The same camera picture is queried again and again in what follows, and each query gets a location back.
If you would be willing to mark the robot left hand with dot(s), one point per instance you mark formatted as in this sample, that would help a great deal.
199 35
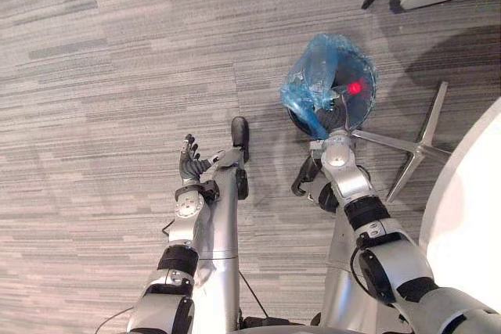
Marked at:
190 167

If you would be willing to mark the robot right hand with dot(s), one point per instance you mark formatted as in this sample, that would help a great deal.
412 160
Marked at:
329 118

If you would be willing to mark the small black round bin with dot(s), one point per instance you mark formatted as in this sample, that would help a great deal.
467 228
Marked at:
362 109

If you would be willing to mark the blue plastic bin bag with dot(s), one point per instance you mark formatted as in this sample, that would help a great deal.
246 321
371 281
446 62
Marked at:
309 72

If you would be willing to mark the robot right arm silver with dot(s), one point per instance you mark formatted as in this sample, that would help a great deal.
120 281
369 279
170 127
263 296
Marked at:
364 209

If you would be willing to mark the robot left arm silver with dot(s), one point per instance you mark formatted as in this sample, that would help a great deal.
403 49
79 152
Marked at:
184 209

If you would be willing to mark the red rubbish item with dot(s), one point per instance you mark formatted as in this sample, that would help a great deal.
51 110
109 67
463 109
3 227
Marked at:
355 88

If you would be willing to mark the white round tea table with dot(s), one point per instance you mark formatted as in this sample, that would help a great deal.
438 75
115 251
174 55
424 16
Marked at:
466 201

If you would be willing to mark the robot left foot dark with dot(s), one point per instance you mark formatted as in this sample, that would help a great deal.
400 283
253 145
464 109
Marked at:
239 130

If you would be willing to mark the robot left leg silver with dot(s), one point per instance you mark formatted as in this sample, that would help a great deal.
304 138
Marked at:
225 232

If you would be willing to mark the robot leg silver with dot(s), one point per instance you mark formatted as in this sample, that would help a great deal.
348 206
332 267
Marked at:
340 271
225 232

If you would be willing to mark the chrome star table base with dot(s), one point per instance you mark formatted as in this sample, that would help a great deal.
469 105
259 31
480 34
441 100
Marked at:
419 150

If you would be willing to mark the robot right leg silver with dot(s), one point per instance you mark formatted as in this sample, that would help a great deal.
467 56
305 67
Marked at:
340 271

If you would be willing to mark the robot dark waist body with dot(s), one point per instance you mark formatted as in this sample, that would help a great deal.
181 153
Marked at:
270 326

